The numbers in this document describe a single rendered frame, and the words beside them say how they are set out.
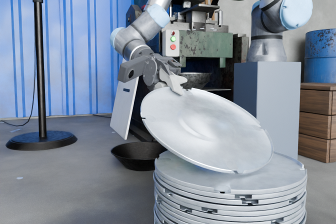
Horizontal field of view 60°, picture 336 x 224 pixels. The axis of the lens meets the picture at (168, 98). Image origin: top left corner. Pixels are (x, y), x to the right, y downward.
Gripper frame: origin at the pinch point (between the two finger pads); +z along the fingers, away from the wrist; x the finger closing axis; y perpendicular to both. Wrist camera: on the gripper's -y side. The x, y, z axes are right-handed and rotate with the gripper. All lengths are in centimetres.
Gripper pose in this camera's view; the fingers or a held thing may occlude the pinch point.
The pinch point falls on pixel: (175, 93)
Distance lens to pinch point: 69.9
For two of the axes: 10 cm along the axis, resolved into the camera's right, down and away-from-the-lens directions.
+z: 5.5, 5.2, -6.5
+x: -2.9, 8.5, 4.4
